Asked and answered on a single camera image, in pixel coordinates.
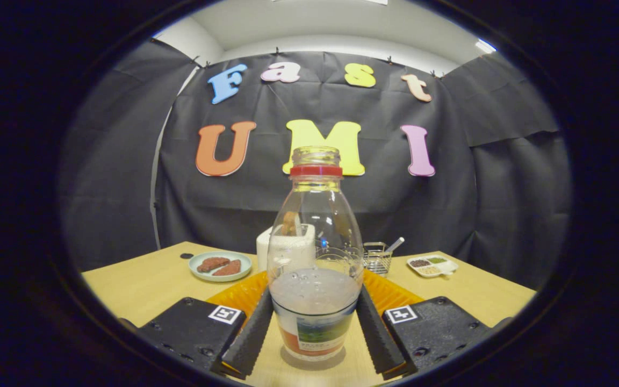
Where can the clear plastic juice bottle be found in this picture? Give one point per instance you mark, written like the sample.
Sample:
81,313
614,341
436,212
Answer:
315,301

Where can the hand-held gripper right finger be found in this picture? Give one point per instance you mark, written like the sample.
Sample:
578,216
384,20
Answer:
379,338

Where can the small ceiling light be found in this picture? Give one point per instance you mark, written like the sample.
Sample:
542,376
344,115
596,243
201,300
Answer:
485,46

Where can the brown food piece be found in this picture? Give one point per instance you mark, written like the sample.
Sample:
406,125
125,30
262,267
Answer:
211,264
229,269

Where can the black backdrop cloth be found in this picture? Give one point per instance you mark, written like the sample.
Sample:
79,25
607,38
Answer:
309,209

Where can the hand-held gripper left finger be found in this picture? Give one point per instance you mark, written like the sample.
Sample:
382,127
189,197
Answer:
250,336

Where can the white divided dish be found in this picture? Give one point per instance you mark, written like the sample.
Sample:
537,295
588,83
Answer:
432,266

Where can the white toaster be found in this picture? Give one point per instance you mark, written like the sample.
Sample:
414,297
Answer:
263,248

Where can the wooden table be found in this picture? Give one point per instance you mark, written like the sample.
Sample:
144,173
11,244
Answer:
148,285

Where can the light green plate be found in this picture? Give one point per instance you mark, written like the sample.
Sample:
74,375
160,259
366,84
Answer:
202,275

